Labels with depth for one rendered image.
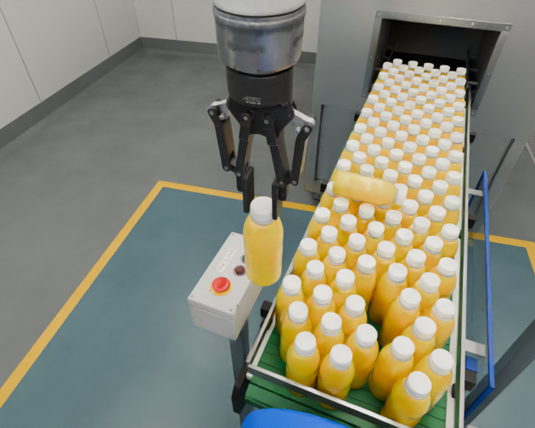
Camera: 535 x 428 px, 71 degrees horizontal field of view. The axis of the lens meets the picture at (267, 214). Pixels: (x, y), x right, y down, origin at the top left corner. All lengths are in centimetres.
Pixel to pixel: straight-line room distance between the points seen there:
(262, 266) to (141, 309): 157
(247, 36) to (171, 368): 172
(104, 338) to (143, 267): 46
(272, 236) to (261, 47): 30
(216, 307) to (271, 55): 50
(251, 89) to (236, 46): 5
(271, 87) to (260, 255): 29
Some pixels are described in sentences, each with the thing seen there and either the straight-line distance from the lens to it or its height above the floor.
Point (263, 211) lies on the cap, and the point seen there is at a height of 135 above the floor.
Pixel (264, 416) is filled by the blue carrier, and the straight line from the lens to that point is 57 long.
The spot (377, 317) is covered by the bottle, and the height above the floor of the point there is 93.
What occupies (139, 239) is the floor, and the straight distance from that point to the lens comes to 251.
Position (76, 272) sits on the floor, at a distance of 247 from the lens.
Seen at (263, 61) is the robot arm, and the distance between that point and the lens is 39.
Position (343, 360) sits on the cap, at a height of 108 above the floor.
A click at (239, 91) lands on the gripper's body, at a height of 155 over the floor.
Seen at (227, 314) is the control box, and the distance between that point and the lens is 75.
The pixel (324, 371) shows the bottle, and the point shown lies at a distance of 77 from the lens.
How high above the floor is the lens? 172
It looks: 43 degrees down
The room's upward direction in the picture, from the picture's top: straight up
